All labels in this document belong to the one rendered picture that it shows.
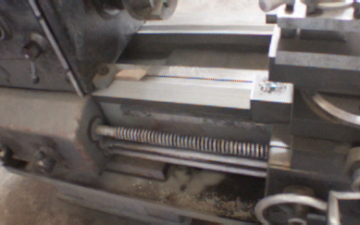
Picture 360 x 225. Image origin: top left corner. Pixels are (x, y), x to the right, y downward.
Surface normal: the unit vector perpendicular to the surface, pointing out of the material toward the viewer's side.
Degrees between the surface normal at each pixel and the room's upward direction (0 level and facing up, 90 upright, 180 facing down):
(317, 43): 0
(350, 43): 0
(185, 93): 36
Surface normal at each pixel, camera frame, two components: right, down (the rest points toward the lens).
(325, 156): -0.29, 0.72
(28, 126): -0.30, -0.20
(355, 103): -0.18, -0.69
